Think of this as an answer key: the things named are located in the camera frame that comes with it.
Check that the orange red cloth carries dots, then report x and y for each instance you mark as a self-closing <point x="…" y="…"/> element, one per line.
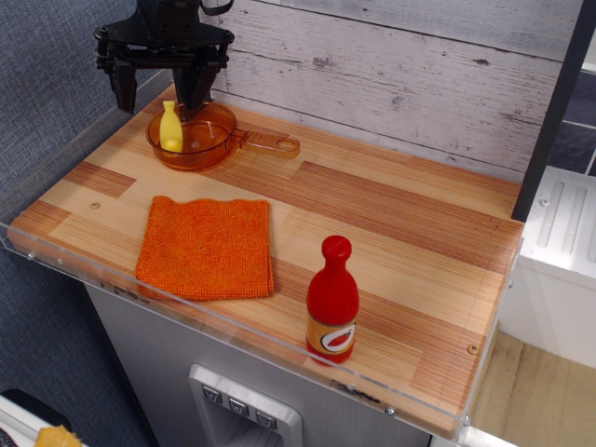
<point x="207" y="250"/>

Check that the red sauce bottle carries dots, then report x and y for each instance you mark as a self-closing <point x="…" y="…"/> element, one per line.
<point x="332" y="304"/>

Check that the dark vertical post right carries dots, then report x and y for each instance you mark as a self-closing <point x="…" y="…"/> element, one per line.
<point x="562" y="93"/>

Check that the yellow toy bottle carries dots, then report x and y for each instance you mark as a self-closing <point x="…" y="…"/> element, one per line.
<point x="170" y="129"/>

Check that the grey toy fridge cabinet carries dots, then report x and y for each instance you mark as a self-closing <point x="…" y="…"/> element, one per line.
<point x="198" y="386"/>

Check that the yellow object bottom left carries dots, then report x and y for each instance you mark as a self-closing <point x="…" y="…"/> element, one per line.
<point x="57" y="437"/>

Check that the transparent orange pan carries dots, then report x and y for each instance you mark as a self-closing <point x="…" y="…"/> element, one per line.
<point x="212" y="135"/>

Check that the white toy sink counter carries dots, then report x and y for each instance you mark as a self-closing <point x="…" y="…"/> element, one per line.
<point x="550" y="299"/>

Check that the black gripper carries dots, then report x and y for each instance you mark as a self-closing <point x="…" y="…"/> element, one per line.
<point x="165" y="34"/>

